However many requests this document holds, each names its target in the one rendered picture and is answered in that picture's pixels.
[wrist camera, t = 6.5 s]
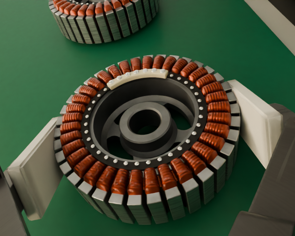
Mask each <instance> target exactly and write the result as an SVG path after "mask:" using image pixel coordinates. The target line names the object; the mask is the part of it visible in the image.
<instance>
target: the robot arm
mask: <svg viewBox="0 0 295 236"><path fill-rule="evenodd" d="M227 82H228V84H229V85H230V86H231V88H232V92H234V94H235V97H236V103H238V104H239V107H240V117H241V123H240V132H239V134H240V135H241V137H242V138H243V139H244V141H245V142H246V143H247V145H248V146H249V147H250V149H251V150H252V151H253V153H254V154H255V156H256V157H257V158H258V159H259V161H260V162H261V163H262V165H263V166H264V167H265V169H266V170H265V173H264V175H263V177H262V180H261V182H260V184H259V187H258V189H257V192H256V194H255V197H254V199H253V201H252V204H251V206H250V209H249V211H248V212H246V211H240V212H239V214H238V215H237V217H236V220H235V222H234V224H233V226H232V228H231V230H230V233H229V235H228V236H295V113H293V112H292V111H291V110H289V109H287V108H286V107H285V106H283V105H281V104H277V103H272V104H267V103H266V102H265V101H263V100H262V99H261V98H259V97H258V96H257V95H255V94H254V93H252V92H251V91H250V90H249V89H247V88H246V87H245V86H244V85H242V84H241V83H239V82H238V81H237V80H230V81H227ZM57 119H58V117H55V118H52V119H51V120H50V122H49V123H48V124H47V125H46V126H45V127H44V128H43V129H42V131H41V132H40V133H39V134H38V135H37V136H36V137H35V138H34V140H33V141H32V142H31V143H30V144H29V145H28V146H27V147H26V148H25V149H24V151H23V152H22V153H21V154H20V155H19V156H18V157H17V158H16V159H15V160H14V161H13V162H12V163H11V164H10V166H8V168H7V169H6V170H5V171H4V172H3V171H2V169H1V167H0V236H30V233H29V230H28V228H27V225H26V223H25V220H24V218H23V216H22V213H21V212H22V211H23V209H24V211H25V213H26V215H27V218H28V219H29V220H31V221H33V220H38V219H41V218H42V217H43V215H44V213H45V211H46V209H47V207H48V205H49V203H50V201H51V199H52V197H53V195H54V193H55V191H56V189H57V187H58V185H59V183H60V181H61V179H62V177H63V175H64V174H63V172H62V171H61V169H60V167H59V166H60V165H59V164H58V163H57V160H56V157H55V153H56V152H55V151H54V148H53V141H55V138H54V131H55V128H57V127H56V122H57Z"/></svg>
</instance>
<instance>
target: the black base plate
mask: <svg viewBox="0 0 295 236"><path fill-rule="evenodd" d="M268 1H269V2H270V3H271V4H272V5H273V6H274V7H276V8H277V9H278V10H279V11H280V12H281V13H282V14H283V15H284V16H285V17H286V18H287V19H288V20H289V21H290V22H291V23H292V24H293V25H294V26H295V0H268Z"/></svg>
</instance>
